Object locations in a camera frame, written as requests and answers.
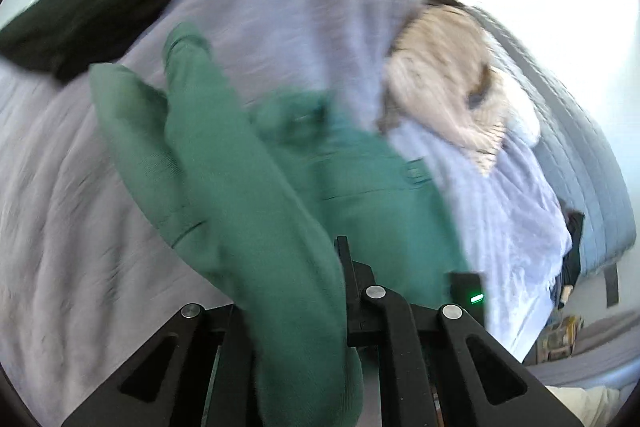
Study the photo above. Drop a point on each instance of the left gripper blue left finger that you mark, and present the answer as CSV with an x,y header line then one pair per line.
x,y
165,382

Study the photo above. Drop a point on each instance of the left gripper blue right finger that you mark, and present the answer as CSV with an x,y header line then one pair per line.
x,y
440,367

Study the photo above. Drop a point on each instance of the green shirt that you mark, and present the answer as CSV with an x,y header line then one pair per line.
x,y
252,198

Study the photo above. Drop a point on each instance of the black garment hanging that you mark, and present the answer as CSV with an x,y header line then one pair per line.
x,y
566,280

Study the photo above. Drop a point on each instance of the lavender plush blanket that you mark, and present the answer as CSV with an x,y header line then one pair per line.
x,y
85,279

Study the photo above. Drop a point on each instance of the grey quilted headboard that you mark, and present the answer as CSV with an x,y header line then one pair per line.
x,y
574,155

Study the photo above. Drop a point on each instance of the beige striped garment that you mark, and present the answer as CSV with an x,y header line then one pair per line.
x,y
440,74

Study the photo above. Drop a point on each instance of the black garment on bed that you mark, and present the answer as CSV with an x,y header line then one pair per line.
x,y
63,38

